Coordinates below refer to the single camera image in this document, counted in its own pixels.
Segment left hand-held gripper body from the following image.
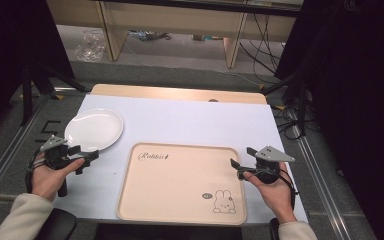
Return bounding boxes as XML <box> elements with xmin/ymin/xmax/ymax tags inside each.
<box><xmin>39</xmin><ymin>134</ymin><xmax>81</xmax><ymax>198</ymax></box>

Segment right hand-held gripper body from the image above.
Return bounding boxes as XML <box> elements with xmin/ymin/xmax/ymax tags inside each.
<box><xmin>254</xmin><ymin>145</ymin><xmax>296</xmax><ymax>185</ymax></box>

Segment white round plate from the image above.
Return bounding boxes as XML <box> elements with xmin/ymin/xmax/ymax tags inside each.
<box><xmin>64</xmin><ymin>107</ymin><xmax>125</xmax><ymax>153</ymax></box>

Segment person's left hand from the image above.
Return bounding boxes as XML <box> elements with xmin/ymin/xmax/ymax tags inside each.
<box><xmin>29</xmin><ymin>153</ymin><xmax>86</xmax><ymax>203</ymax></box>

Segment person's right hand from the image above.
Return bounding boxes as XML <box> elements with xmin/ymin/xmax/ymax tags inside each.
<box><xmin>242</xmin><ymin>161</ymin><xmax>298</xmax><ymax>225</ymax></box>

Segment black metal stand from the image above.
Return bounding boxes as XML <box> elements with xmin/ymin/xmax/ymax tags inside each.
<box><xmin>19</xmin><ymin>62</ymin><xmax>92</xmax><ymax>128</ymax></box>
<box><xmin>262</xmin><ymin>73</ymin><xmax>311</xmax><ymax>137</ymax></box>

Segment beige tray with rabbit print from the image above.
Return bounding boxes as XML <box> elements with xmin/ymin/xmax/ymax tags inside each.
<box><xmin>116</xmin><ymin>142</ymin><xmax>248</xmax><ymax>226</ymax></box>

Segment white table cover sheet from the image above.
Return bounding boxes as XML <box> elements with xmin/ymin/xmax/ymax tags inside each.
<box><xmin>52</xmin><ymin>93</ymin><xmax>310</xmax><ymax>225</ymax></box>

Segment black chair armrest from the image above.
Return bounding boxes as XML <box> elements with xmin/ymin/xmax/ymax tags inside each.
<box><xmin>268</xmin><ymin>217</ymin><xmax>281</xmax><ymax>240</ymax></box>
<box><xmin>34</xmin><ymin>207</ymin><xmax>79</xmax><ymax>240</ymax></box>

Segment clear plastic bag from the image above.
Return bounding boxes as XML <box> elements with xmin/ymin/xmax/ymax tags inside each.
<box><xmin>74</xmin><ymin>29</ymin><xmax>107</xmax><ymax>64</ymax></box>

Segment black curtain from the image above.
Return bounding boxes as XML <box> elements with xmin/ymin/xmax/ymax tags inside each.
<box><xmin>0</xmin><ymin>0</ymin><xmax>77</xmax><ymax>148</ymax></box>
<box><xmin>274</xmin><ymin>0</ymin><xmax>384</xmax><ymax>240</ymax></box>

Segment blue bundle under desk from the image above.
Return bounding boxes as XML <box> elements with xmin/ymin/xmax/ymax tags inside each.
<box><xmin>127</xmin><ymin>29</ymin><xmax>173</xmax><ymax>42</ymax></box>

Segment light wooden desk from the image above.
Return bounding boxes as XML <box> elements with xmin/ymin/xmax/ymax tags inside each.
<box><xmin>45</xmin><ymin>0</ymin><xmax>303</xmax><ymax>70</ymax></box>

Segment tangle of black floor cables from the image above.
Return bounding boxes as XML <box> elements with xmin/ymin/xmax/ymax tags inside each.
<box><xmin>272</xmin><ymin>103</ymin><xmax>307</xmax><ymax>142</ymax></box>

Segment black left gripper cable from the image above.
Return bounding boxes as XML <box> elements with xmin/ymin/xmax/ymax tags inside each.
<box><xmin>25</xmin><ymin>149</ymin><xmax>48</xmax><ymax>195</ymax></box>

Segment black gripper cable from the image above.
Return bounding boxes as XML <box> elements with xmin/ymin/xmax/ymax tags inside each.
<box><xmin>25</xmin><ymin>149</ymin><xmax>48</xmax><ymax>195</ymax></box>
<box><xmin>278</xmin><ymin>168</ymin><xmax>299</xmax><ymax>212</ymax></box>

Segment metal floor rail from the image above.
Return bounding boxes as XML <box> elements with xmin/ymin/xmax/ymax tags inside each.
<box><xmin>291</xmin><ymin>133</ymin><xmax>362</xmax><ymax>240</ymax></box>
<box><xmin>0</xmin><ymin>94</ymin><xmax>55</xmax><ymax>212</ymax></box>

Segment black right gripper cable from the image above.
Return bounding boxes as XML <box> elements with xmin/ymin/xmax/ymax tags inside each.
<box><xmin>278</xmin><ymin>168</ymin><xmax>299</xmax><ymax>212</ymax></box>

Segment hanging black cables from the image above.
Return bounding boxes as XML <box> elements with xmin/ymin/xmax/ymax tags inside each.
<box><xmin>239</xmin><ymin>12</ymin><xmax>283</xmax><ymax>77</ymax></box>

